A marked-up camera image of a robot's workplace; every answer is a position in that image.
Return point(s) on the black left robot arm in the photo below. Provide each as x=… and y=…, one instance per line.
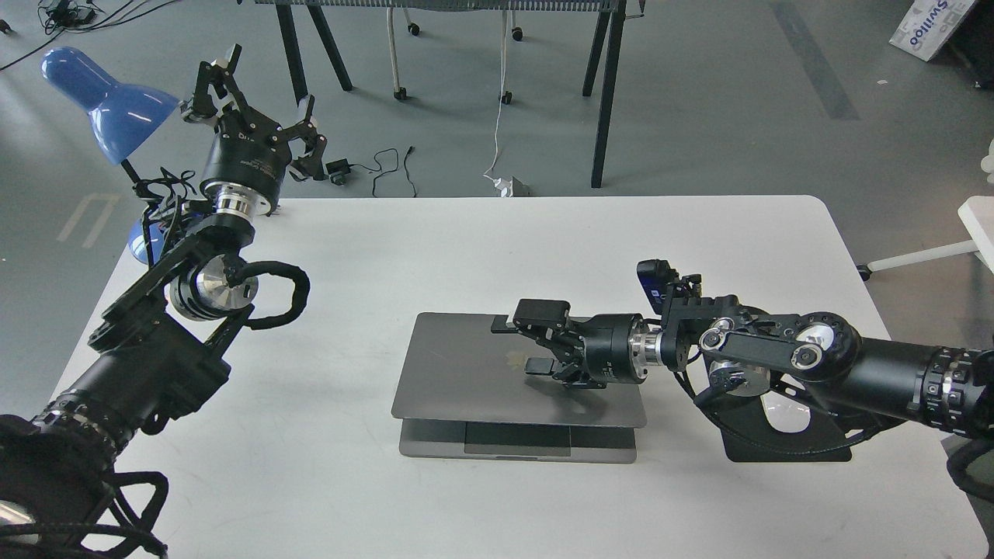
x=162, y=342

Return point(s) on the black power adapter with cable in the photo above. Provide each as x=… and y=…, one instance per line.
x=338, y=170

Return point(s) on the blue desk lamp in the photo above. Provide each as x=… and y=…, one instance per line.
x=122, y=116

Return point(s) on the grey laptop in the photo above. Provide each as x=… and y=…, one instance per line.
x=464, y=393

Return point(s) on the white computer mouse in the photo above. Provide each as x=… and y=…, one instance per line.
x=784, y=414

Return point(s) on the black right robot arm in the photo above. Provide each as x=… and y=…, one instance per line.
x=792, y=386

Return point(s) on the white rolling chair base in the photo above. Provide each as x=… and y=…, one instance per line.
x=509, y=29

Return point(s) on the white furniture piece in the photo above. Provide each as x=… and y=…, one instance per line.
x=976, y=214

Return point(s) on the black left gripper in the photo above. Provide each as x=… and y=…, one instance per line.
x=250, y=151

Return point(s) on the black mouse pad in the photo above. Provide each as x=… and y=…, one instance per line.
x=749, y=438

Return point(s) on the white cardboard box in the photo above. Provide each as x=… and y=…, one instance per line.
x=928, y=25

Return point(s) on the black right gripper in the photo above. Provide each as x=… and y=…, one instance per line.
x=602, y=343

